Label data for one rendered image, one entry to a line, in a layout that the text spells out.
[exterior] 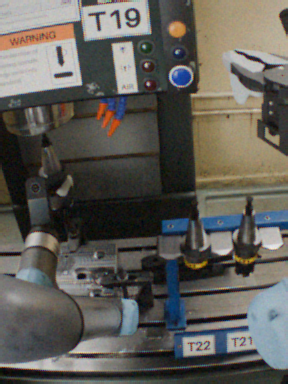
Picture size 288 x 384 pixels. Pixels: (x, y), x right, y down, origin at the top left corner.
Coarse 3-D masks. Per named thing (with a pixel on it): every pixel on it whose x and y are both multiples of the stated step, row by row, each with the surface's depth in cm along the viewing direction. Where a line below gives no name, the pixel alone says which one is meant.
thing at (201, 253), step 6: (210, 240) 96; (180, 246) 97; (186, 246) 95; (204, 246) 95; (210, 246) 95; (186, 252) 95; (192, 252) 95; (198, 252) 95; (204, 252) 94; (186, 258) 96
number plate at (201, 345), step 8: (200, 336) 107; (208, 336) 107; (184, 344) 107; (192, 344) 107; (200, 344) 107; (208, 344) 107; (184, 352) 107; (192, 352) 107; (200, 352) 107; (208, 352) 107
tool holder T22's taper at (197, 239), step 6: (192, 222) 91; (198, 222) 91; (192, 228) 92; (198, 228) 92; (186, 234) 94; (192, 234) 93; (198, 234) 93; (204, 234) 94; (186, 240) 95; (192, 240) 93; (198, 240) 93; (204, 240) 94; (192, 246) 94; (198, 246) 94
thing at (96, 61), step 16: (192, 0) 62; (80, 16) 63; (160, 16) 63; (192, 16) 63; (16, 32) 64; (80, 32) 64; (160, 32) 64; (192, 32) 64; (80, 48) 66; (96, 48) 66; (160, 48) 66; (80, 64) 67; (96, 64) 67; (112, 64) 67; (160, 64) 67; (96, 80) 69; (112, 80) 69; (160, 80) 69; (16, 96) 70; (32, 96) 71; (48, 96) 71; (64, 96) 71; (80, 96) 71; (96, 96) 71; (112, 96) 71; (128, 96) 72
